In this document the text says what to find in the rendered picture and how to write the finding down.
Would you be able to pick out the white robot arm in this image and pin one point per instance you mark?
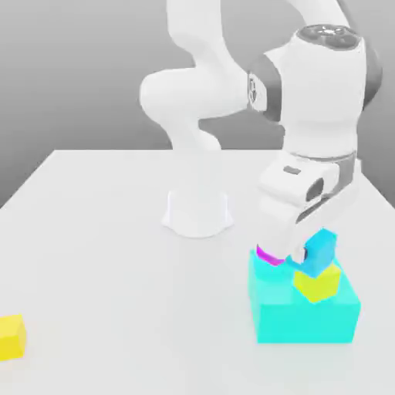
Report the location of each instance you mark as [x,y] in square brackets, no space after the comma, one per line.
[324,101]

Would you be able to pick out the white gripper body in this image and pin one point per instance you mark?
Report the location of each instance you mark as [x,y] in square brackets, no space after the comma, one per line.
[276,226]

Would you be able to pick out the small lime cube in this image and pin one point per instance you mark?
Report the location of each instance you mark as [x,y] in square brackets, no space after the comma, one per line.
[318,285]

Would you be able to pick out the small yellow cube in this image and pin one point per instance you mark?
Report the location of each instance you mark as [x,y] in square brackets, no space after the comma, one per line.
[10,338]

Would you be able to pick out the small magenta cube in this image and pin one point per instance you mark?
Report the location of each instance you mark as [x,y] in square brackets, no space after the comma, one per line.
[268,256]

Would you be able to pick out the small blue cube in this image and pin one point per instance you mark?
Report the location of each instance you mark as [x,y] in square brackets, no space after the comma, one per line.
[319,253]

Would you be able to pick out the large cyan box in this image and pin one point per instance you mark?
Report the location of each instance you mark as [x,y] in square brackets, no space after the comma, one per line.
[305,322]

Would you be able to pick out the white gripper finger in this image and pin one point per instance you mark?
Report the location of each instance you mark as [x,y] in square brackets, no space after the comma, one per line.
[298,254]

